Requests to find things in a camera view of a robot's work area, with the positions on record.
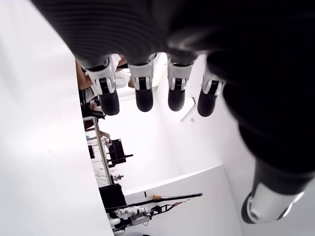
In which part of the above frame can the black equipment box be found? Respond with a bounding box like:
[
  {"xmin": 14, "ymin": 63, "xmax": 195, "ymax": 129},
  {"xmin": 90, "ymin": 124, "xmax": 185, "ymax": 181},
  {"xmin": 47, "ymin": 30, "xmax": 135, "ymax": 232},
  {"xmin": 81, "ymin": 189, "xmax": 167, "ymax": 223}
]
[{"xmin": 98, "ymin": 183, "xmax": 128, "ymax": 209}]

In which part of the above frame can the seated person white shirt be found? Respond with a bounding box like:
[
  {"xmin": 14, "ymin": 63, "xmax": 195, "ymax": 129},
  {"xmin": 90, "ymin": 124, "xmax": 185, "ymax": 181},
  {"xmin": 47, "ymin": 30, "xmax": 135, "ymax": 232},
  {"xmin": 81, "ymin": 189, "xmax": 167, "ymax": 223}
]
[{"xmin": 75, "ymin": 54, "xmax": 135, "ymax": 101}]

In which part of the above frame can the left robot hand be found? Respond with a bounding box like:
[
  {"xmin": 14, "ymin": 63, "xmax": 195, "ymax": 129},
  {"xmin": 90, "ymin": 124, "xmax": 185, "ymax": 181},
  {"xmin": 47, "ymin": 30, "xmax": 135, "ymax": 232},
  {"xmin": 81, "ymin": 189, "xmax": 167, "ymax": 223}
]
[{"xmin": 31, "ymin": 0, "xmax": 315, "ymax": 225}]

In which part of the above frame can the black chair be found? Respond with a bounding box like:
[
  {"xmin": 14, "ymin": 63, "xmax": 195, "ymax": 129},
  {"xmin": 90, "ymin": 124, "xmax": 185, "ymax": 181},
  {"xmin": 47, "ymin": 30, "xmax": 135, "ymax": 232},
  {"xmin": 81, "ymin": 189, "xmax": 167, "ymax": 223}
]
[{"xmin": 78, "ymin": 89, "xmax": 106, "ymax": 120}]

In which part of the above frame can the white humanoid robot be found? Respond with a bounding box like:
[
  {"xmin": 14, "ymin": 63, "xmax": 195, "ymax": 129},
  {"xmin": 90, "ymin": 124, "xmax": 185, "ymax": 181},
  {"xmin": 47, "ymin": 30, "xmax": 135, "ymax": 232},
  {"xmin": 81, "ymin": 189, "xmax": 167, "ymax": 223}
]
[{"xmin": 109, "ymin": 206, "xmax": 156, "ymax": 233}]

